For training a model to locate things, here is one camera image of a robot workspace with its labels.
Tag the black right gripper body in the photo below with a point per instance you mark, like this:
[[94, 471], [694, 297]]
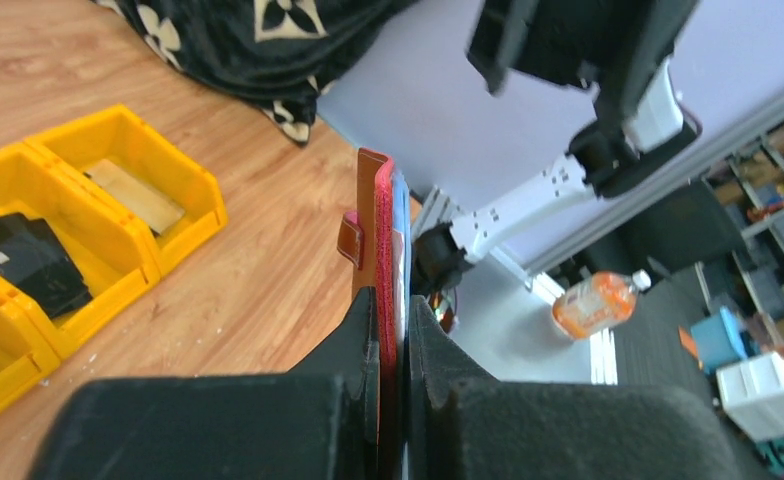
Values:
[[617, 45]]

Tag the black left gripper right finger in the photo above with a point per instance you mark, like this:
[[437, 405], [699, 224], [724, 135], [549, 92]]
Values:
[[466, 424]]

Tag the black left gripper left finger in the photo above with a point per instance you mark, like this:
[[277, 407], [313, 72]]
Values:
[[317, 420]]

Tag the red leather card holder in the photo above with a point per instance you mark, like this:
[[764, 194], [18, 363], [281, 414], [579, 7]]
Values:
[[366, 239]]

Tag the white cards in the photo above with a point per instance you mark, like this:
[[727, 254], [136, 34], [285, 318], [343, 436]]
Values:
[[401, 241]]

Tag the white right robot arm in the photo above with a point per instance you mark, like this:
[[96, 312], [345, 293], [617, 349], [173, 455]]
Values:
[[603, 160]]

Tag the beige striped cards in bin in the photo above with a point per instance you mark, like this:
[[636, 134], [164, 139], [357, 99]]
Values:
[[158, 211]]

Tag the yellow bin with black holder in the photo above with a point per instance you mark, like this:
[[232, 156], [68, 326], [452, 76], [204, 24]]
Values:
[[115, 265]]

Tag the yellow bin with striped cards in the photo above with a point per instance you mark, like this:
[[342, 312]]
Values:
[[118, 134]]

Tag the black card holder in bin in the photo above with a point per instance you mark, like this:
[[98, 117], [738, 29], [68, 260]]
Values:
[[34, 260]]

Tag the orange drink bottle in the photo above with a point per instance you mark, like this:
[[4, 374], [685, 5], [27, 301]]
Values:
[[602, 301]]

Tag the black office chair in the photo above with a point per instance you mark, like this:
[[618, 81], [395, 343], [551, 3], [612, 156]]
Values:
[[688, 226]]

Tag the blue storage box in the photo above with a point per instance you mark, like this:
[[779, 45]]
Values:
[[718, 340]]

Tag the black floral blanket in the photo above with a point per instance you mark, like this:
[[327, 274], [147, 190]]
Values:
[[279, 57]]

